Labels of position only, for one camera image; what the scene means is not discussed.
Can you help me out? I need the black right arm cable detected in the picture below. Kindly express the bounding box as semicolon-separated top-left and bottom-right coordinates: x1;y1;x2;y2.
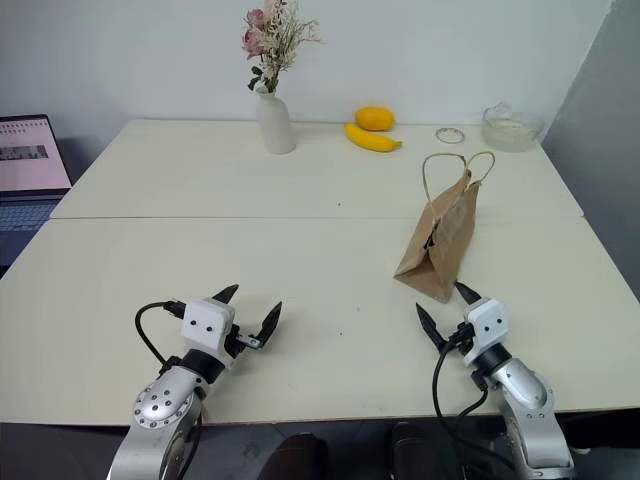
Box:
431;324;506;471

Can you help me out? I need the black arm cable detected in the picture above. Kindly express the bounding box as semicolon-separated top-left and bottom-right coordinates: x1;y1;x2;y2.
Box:
134;299;184;374
431;324;506;471

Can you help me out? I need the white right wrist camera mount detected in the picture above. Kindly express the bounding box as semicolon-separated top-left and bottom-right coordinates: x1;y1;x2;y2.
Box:
463;298;512;366

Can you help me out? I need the yellow banana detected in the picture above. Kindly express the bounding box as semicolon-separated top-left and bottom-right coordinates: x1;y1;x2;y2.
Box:
343;122;404;152

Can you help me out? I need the brown paper bag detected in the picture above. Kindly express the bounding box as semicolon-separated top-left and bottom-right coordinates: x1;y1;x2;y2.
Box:
393;151;497;305

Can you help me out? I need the clear glass bowl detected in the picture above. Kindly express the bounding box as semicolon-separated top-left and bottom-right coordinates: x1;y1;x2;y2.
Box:
481;102;545;153

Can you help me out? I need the dried pink flower bouquet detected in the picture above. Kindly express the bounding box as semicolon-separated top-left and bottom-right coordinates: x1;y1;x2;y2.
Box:
241;0;326;95

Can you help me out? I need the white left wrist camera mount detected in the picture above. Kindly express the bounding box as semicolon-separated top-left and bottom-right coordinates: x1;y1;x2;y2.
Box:
180;298;237;359

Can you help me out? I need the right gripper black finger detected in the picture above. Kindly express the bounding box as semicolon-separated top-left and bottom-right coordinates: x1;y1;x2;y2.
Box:
453;281;482;306
415;302;451;352

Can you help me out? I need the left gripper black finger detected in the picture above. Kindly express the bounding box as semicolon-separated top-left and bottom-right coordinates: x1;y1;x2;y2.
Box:
236;300;283;350
209;284;241;304

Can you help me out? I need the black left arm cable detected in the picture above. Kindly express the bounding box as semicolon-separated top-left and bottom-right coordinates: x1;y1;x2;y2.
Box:
134;299;184;374

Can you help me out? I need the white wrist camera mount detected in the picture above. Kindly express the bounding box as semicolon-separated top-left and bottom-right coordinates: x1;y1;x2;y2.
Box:
180;298;237;359
463;298;512;366

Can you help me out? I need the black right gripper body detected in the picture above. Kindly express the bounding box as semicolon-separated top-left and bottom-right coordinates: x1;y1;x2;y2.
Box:
446;322;477;357

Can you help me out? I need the round yellow-orange fruit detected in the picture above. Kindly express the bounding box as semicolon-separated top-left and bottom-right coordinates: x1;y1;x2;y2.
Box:
354;105;396;132

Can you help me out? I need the white ceramic vase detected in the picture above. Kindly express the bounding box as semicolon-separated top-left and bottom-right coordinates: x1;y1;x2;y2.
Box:
255;84;297;155

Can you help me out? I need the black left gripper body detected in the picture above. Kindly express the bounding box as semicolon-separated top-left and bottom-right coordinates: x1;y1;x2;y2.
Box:
224;320;247;360

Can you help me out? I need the open laptop computer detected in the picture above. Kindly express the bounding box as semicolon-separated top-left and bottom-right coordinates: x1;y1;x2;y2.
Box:
0;114;74;234

